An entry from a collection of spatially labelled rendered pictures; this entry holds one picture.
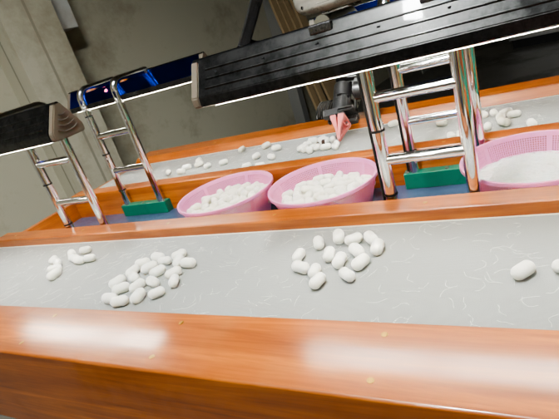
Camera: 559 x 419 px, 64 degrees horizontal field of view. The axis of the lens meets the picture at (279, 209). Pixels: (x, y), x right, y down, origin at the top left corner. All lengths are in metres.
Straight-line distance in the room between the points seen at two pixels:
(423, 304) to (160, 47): 3.09
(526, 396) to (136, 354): 0.49
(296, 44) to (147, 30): 2.85
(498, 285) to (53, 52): 2.53
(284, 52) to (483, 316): 0.44
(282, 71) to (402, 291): 0.36
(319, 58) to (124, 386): 0.54
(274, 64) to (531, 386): 0.50
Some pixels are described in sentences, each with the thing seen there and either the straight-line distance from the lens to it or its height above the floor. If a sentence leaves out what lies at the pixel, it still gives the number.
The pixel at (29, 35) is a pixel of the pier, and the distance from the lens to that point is 2.78.
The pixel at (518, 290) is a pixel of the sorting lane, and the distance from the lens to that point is 0.66.
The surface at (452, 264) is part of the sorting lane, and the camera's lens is 0.72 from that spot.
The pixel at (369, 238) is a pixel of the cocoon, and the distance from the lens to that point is 0.79.
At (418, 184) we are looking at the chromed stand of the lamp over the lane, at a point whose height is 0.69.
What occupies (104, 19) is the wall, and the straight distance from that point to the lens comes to 3.31.
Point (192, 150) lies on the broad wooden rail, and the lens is 1.88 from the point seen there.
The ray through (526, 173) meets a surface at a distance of 1.00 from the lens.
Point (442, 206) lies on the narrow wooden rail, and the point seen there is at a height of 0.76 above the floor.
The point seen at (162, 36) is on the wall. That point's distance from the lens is 3.56.
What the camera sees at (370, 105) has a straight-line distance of 0.84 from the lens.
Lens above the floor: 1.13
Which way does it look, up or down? 22 degrees down
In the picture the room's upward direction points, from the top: 18 degrees counter-clockwise
